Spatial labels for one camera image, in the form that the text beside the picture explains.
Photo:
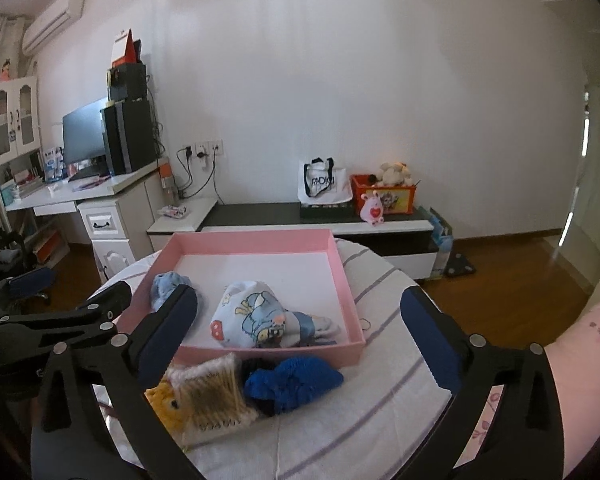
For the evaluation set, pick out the light blue crocheted doll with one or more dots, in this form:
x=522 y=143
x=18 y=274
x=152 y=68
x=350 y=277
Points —
x=164 y=282

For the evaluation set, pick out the orange storage box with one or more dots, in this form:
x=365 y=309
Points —
x=395 y=200

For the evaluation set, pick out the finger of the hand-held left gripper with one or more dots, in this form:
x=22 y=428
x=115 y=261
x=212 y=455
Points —
x=30 y=281
x=80 y=327

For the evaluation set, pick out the black office chair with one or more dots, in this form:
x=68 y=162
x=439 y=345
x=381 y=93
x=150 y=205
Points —
x=10 y=255

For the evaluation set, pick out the black computer monitor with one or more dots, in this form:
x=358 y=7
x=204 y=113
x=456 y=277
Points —
x=82 y=130

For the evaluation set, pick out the white glass door cabinet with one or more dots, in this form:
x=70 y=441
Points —
x=27 y=120

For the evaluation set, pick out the low white side cabinet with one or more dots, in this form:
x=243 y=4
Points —
x=195 y=215

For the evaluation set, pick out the yellow knitted toy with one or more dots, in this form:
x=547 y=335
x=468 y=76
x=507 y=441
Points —
x=162 y=402

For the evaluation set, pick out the cartoon print white cloth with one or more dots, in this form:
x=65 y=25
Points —
x=250 y=315

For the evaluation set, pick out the small doll figure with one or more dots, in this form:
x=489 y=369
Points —
x=6 y=70

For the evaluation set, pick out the beige plush toy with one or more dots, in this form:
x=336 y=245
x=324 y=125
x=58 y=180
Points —
x=392 y=172

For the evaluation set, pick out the blue white carton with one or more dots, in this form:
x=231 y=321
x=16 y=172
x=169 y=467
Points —
x=53 y=162

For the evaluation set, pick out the person's right forearm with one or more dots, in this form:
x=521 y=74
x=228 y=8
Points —
x=590 y=360

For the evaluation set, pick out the orange books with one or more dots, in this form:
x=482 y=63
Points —
x=50 y=249

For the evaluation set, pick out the pink cardboard box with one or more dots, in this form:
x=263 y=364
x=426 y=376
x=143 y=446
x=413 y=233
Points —
x=340 y=270

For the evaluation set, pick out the white wall sockets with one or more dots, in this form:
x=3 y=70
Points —
x=215 y=148

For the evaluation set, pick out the black computer tower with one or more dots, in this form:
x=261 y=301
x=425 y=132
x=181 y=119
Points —
x=130 y=135

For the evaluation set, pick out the beige knitted pouch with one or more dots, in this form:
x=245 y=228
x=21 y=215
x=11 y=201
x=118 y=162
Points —
x=215 y=390

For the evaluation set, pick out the red white cardboard box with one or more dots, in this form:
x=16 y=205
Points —
x=120 y=47

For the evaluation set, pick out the small printed packet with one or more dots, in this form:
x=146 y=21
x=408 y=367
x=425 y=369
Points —
x=172 y=212

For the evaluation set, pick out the orange device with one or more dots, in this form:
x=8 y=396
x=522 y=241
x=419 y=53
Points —
x=165 y=172

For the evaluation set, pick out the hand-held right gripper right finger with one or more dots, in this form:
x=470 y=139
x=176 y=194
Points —
x=425 y=330

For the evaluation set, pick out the pink toy figure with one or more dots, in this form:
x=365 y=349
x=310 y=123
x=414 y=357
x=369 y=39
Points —
x=372 y=210

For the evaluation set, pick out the white tote bag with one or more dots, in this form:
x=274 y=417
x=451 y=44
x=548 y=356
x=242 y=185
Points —
x=325 y=182

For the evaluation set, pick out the white air conditioner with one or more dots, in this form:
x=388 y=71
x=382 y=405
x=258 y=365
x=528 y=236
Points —
x=50 y=25

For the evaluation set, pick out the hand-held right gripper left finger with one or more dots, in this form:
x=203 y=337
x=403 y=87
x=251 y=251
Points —
x=172 y=330

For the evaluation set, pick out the black box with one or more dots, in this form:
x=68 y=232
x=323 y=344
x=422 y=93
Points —
x=127 y=82

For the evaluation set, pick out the blue boxes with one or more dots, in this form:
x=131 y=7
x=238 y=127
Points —
x=442 y=245

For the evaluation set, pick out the black white low cabinet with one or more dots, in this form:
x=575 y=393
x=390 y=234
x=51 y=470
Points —
x=270 y=212

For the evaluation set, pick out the white desk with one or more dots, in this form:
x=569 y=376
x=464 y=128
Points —
x=65 y=192

